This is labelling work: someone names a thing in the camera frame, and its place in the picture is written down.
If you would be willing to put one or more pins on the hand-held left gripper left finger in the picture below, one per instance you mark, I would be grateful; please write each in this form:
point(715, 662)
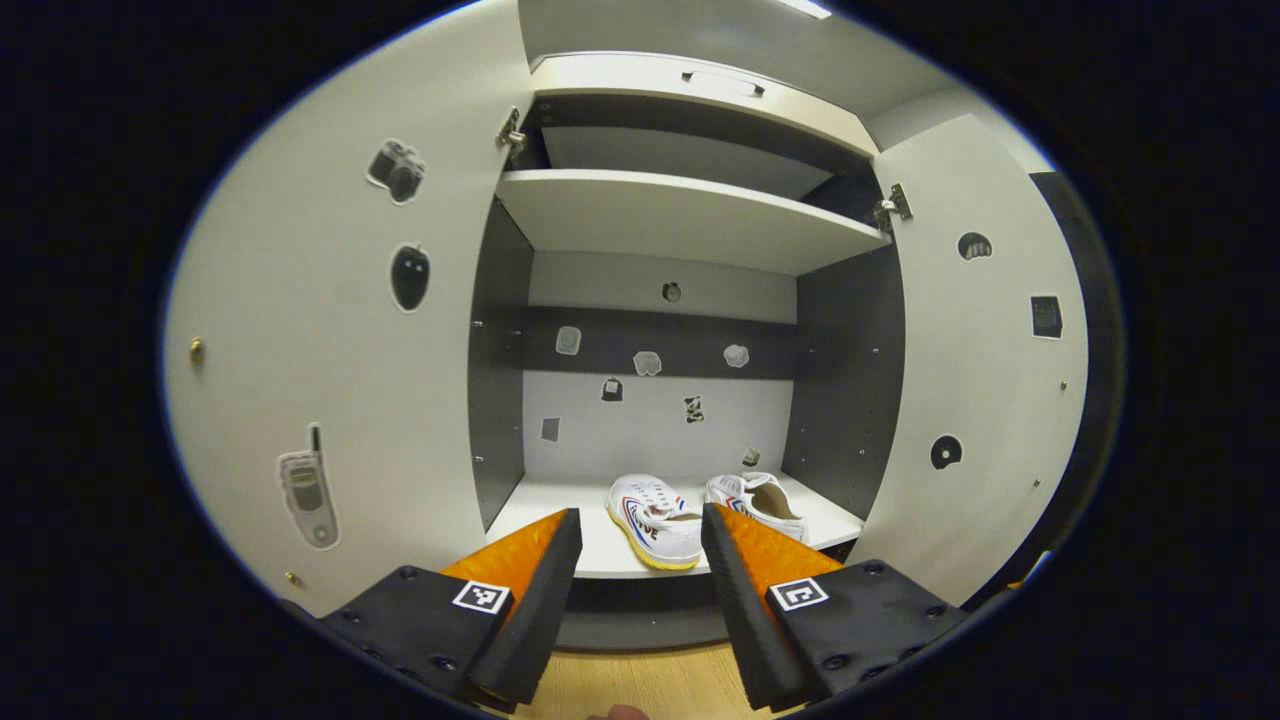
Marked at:
point(540, 610)

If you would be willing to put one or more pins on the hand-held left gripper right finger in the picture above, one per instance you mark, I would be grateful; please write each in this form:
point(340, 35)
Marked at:
point(740, 610)

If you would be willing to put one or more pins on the white canvas shoe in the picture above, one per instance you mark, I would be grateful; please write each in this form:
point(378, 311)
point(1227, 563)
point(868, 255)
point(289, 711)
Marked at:
point(765, 500)
point(655, 520)

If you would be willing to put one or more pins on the white shoe cabinet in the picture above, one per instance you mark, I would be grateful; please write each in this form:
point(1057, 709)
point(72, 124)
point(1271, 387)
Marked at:
point(850, 380)

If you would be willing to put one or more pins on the white shoe cabinet door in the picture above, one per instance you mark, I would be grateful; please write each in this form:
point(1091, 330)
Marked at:
point(330, 380)
point(985, 390)

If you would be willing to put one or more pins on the white cabinet shelf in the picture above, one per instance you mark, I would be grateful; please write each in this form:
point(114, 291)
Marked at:
point(680, 215)
point(560, 505)

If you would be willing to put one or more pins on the metal door hinge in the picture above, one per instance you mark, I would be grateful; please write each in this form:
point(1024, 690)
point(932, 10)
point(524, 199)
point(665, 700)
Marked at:
point(892, 205)
point(512, 132)

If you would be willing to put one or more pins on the white cabinet drawer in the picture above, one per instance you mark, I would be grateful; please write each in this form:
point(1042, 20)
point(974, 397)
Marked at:
point(620, 85)

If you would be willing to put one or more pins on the wide ceiling light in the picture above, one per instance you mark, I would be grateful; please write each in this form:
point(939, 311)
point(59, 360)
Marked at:
point(805, 8)

